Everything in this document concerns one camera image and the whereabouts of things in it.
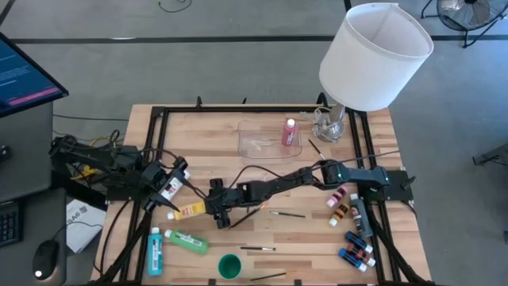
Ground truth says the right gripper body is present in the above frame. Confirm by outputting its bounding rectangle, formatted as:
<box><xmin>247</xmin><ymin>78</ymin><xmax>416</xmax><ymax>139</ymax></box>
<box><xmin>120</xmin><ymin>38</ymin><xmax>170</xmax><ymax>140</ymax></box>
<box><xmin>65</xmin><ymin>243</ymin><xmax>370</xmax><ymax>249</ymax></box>
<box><xmin>209</xmin><ymin>178</ymin><xmax>260</xmax><ymax>231</ymax></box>

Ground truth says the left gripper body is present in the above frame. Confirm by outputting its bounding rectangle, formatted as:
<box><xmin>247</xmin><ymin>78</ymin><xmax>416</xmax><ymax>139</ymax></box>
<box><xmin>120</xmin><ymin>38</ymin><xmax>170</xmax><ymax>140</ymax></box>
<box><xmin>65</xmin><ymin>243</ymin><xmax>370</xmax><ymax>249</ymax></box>
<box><xmin>140</xmin><ymin>157</ymin><xmax>189</xmax><ymax>212</ymax></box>

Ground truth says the large yellow paint bottle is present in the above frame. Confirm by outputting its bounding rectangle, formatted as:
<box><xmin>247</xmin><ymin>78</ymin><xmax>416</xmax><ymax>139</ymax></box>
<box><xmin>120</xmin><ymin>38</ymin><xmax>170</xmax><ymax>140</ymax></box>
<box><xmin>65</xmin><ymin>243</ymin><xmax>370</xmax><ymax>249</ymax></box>
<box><xmin>166</xmin><ymin>200</ymin><xmax>208</xmax><ymax>222</ymax></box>

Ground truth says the clear plastic bin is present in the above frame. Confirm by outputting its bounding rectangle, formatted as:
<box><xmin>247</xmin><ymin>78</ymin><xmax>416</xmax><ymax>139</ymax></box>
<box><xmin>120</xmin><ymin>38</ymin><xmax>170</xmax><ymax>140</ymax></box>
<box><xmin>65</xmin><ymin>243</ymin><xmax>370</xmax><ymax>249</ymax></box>
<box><xmin>237</xmin><ymin>118</ymin><xmax>303</xmax><ymax>160</ymax></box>

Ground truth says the red paint bottle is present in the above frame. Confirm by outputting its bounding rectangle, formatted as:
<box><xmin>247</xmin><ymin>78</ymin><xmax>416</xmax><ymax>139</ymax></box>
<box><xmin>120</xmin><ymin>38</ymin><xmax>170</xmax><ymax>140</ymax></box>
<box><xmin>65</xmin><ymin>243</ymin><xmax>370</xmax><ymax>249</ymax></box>
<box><xmin>281</xmin><ymin>118</ymin><xmax>299</xmax><ymax>148</ymax></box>

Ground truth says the short black brush silver ferrule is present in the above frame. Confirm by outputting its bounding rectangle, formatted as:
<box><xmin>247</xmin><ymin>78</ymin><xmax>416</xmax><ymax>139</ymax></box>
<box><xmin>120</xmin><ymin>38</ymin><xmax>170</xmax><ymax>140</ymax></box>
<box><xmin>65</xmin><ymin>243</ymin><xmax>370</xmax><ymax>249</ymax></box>
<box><xmin>308</xmin><ymin>138</ymin><xmax>326</xmax><ymax>160</ymax></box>

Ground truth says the small yellow paint bottle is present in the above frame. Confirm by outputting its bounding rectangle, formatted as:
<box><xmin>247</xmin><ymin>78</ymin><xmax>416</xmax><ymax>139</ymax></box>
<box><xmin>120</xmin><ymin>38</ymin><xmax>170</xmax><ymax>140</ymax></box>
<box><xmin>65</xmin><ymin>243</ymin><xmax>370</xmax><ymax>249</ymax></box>
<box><xmin>328</xmin><ymin>203</ymin><xmax>352</xmax><ymax>228</ymax></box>

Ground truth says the white paint bottle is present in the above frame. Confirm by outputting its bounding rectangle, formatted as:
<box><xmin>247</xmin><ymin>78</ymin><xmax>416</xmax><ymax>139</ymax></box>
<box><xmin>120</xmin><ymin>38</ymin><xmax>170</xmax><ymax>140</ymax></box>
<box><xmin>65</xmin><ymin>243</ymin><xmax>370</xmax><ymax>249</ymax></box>
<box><xmin>157</xmin><ymin>169</ymin><xmax>191</xmax><ymax>203</ymax></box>

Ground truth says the green paint bottle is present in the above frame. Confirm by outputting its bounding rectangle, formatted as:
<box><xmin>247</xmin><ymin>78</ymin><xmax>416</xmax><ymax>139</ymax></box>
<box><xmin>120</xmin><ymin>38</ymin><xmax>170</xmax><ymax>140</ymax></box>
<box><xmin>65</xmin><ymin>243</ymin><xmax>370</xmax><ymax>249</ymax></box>
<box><xmin>164</xmin><ymin>228</ymin><xmax>210</xmax><ymax>256</ymax></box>

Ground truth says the teal paint bottle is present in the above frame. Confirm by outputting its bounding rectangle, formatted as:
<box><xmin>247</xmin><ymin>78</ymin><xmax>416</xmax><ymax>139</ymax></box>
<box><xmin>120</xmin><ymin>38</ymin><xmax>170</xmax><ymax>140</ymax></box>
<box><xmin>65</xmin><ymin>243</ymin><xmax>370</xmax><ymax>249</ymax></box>
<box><xmin>146</xmin><ymin>226</ymin><xmax>164</xmax><ymax>277</ymax></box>

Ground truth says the small pink paint bottle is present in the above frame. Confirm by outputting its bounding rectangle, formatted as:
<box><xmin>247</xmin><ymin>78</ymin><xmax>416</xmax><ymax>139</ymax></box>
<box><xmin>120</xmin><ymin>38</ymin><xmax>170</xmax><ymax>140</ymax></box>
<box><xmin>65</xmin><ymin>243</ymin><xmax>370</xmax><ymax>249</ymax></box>
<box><xmin>325</xmin><ymin>185</ymin><xmax>350</xmax><ymax>209</ymax></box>

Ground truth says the small blue paint bottle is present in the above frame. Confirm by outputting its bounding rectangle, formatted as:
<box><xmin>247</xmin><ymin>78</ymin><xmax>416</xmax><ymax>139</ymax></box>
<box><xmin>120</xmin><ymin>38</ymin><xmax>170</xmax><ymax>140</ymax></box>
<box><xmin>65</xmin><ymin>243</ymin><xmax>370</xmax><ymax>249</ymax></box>
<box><xmin>337</xmin><ymin>247</ymin><xmax>368</xmax><ymax>273</ymax></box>
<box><xmin>344</xmin><ymin>230</ymin><xmax>375</xmax><ymax>254</ymax></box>

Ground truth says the small brown paint bottle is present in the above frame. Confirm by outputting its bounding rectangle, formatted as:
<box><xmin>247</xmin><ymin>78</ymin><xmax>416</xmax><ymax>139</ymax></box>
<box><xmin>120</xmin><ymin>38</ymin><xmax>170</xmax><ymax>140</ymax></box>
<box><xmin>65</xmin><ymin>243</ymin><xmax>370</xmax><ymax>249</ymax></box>
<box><xmin>346</xmin><ymin>242</ymin><xmax>377</xmax><ymax>268</ymax></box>

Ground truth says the long black brush silver ferrule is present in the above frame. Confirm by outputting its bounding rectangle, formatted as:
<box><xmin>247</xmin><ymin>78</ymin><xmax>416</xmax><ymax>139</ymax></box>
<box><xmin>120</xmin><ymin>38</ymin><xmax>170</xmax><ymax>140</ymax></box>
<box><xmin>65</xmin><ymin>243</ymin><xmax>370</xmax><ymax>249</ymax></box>
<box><xmin>269</xmin><ymin>211</ymin><xmax>307</xmax><ymax>219</ymax></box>

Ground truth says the green plastic cup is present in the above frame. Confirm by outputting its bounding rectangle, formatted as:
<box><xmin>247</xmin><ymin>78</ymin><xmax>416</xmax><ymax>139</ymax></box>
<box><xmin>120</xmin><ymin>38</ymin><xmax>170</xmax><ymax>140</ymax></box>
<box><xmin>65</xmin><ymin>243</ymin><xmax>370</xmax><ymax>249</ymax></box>
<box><xmin>217</xmin><ymin>253</ymin><xmax>243</xmax><ymax>280</ymax></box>

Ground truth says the white paper booklet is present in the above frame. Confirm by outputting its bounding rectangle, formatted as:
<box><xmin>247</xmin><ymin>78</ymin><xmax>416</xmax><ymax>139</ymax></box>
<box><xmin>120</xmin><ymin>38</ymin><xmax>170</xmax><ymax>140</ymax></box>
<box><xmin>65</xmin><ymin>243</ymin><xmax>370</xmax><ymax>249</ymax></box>
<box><xmin>65</xmin><ymin>197</ymin><xmax>107</xmax><ymax>254</ymax></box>

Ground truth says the black computer mouse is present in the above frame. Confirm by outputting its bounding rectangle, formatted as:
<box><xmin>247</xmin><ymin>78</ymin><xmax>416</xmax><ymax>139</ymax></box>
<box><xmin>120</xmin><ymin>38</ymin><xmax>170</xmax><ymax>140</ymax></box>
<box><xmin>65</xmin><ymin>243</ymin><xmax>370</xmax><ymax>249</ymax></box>
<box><xmin>31</xmin><ymin>238</ymin><xmax>61</xmax><ymax>281</ymax></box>

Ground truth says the grey desk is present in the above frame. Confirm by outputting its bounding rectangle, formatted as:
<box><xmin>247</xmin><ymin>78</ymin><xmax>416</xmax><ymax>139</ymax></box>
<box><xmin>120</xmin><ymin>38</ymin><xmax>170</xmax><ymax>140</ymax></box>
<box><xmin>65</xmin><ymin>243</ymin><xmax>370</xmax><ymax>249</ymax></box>
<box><xmin>0</xmin><ymin>101</ymin><xmax>68</xmax><ymax>286</ymax></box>

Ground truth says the black keyboard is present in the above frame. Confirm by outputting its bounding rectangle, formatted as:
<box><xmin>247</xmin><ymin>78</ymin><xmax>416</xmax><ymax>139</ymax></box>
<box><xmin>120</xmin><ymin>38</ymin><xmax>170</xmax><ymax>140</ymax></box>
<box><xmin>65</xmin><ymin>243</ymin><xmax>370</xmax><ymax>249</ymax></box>
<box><xmin>0</xmin><ymin>199</ymin><xmax>24</xmax><ymax>248</ymax></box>

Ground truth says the computer monitor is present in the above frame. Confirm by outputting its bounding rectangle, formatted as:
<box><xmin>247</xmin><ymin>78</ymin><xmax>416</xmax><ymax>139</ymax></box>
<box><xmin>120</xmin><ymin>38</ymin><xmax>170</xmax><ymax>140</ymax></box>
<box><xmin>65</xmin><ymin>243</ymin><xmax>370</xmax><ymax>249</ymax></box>
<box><xmin>0</xmin><ymin>31</ymin><xmax>70</xmax><ymax>119</ymax></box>

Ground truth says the table lamp white shade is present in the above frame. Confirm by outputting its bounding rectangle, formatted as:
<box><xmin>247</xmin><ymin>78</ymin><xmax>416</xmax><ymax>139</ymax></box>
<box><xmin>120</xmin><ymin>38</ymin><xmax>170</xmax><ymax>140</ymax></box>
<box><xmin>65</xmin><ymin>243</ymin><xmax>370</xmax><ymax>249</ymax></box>
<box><xmin>318</xmin><ymin>2</ymin><xmax>435</xmax><ymax>143</ymax></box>

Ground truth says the black equipment leg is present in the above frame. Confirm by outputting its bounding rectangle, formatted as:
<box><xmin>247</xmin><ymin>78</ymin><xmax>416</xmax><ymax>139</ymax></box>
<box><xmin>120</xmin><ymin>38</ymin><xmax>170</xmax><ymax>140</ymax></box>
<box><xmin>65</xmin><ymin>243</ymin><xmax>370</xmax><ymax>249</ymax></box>
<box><xmin>471</xmin><ymin>141</ymin><xmax>508</xmax><ymax>167</ymax></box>

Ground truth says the black floor fan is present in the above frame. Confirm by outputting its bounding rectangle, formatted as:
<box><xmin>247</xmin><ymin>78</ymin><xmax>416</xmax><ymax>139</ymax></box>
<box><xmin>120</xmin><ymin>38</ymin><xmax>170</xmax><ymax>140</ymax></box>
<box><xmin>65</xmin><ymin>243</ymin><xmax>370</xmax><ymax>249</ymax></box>
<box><xmin>420</xmin><ymin>0</ymin><xmax>508</xmax><ymax>49</ymax></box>

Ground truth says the yellow cable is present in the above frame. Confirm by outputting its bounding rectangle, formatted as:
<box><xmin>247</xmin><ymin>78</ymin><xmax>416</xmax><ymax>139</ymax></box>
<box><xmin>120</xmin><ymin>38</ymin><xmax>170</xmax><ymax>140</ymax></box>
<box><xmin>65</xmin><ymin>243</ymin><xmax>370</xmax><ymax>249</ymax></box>
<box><xmin>70</xmin><ymin>136</ymin><xmax>121</xmax><ymax>182</ymax></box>

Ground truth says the black aluminium table frame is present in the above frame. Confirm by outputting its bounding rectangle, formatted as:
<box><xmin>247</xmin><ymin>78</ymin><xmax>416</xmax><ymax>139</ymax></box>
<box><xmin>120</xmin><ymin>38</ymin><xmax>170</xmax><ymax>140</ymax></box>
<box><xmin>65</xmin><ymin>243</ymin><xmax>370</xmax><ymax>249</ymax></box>
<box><xmin>93</xmin><ymin>94</ymin><xmax>437</xmax><ymax>286</ymax></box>

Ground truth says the clear bundled lamp cord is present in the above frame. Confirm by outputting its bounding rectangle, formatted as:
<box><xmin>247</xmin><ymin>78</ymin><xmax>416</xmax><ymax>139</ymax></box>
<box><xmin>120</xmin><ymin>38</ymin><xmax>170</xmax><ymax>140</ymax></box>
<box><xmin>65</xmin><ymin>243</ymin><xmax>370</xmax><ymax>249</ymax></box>
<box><xmin>304</xmin><ymin>106</ymin><xmax>333</xmax><ymax>138</ymax></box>

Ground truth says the black floor cable loop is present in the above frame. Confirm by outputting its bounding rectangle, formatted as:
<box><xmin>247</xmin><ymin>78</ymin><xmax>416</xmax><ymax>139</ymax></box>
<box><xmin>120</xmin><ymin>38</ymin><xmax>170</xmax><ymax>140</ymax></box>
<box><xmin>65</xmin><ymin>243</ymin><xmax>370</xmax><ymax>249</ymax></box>
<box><xmin>157</xmin><ymin>0</ymin><xmax>193</xmax><ymax>14</ymax></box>

